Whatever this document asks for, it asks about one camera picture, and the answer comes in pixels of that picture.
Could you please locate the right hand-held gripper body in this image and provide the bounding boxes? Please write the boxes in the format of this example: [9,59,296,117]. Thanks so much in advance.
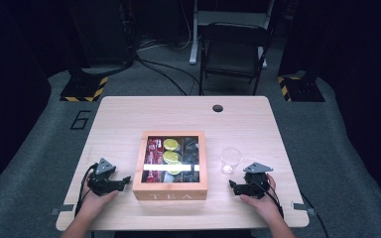
[242,162,274,200]

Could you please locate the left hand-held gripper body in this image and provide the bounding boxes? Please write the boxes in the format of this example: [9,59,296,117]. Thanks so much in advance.
[87,158,123,196]

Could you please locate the wooden glass box lid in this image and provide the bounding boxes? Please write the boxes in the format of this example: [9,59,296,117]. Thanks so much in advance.
[132,130,209,192]

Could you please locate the wooden tea box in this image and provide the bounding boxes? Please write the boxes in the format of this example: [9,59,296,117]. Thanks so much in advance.
[132,130,209,201]

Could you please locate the person's left hand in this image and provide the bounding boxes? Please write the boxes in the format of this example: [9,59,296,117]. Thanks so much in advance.
[78,178,120,216]

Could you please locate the person's right hand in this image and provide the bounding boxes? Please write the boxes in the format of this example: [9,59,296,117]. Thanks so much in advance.
[239,173,285,221]

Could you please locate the clear plastic cup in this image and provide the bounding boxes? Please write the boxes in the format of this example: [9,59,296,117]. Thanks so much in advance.
[220,147,243,176]

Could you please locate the pile of red coffee sticks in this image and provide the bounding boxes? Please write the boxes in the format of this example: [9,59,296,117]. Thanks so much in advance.
[144,137,164,183]

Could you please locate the grey table edge clip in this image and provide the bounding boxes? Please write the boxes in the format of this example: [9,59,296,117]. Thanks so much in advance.
[51,203,75,216]
[292,201,317,216]

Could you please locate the yellow-green round capsule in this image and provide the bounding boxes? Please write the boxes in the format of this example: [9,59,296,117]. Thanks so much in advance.
[163,138,181,152]
[162,150,180,165]

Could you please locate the yellow packet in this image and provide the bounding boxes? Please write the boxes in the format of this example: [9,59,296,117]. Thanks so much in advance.
[167,160,184,176]

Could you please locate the pile of dark packets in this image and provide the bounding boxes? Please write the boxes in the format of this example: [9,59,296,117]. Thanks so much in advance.
[182,136,200,182]

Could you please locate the black yellow striped stand base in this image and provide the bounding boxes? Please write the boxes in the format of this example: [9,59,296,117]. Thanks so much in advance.
[276,74,325,103]
[59,74,109,103]

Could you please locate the black folding chair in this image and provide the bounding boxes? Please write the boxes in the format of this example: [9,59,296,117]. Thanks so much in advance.
[197,22,271,97]

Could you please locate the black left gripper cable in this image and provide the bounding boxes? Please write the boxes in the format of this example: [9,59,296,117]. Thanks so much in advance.
[73,163,99,218]

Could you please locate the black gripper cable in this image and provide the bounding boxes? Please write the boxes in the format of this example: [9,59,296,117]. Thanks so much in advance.
[73,163,99,218]
[253,178,285,220]

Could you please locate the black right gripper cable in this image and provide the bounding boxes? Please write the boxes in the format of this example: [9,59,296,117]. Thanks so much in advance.
[253,178,285,220]

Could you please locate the black cable at table clip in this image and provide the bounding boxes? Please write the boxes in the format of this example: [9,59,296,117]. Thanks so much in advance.
[300,190,330,238]

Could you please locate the black floor cables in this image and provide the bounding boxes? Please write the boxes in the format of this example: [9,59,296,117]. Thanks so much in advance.
[134,54,202,97]

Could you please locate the white floor cable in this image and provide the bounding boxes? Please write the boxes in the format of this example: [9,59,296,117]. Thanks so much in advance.
[178,0,193,52]

